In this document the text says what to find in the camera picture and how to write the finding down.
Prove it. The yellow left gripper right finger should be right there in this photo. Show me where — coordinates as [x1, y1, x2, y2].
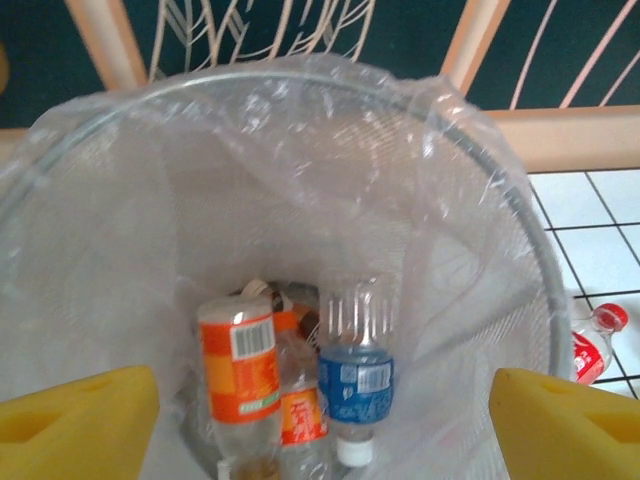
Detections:
[489, 367, 640, 480]

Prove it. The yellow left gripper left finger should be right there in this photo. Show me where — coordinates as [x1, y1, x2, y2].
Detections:
[0, 364, 161, 480]

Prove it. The red label cola bottle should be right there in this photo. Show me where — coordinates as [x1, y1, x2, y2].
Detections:
[569, 302, 630, 386]

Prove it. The orange white label bottle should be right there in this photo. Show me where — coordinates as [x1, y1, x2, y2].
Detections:
[196, 293, 284, 480]

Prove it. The blue label clear bottle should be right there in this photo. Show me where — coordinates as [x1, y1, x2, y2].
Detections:
[316, 273, 396, 469]

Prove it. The clear bottle orange cap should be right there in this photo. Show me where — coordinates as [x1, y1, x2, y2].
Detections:
[277, 369, 334, 480]

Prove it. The brown milk tea bottle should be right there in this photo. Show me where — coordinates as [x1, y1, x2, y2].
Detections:
[239, 278, 321, 351]

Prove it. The clear plastic bin liner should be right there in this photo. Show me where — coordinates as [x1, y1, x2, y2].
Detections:
[0, 54, 574, 480]

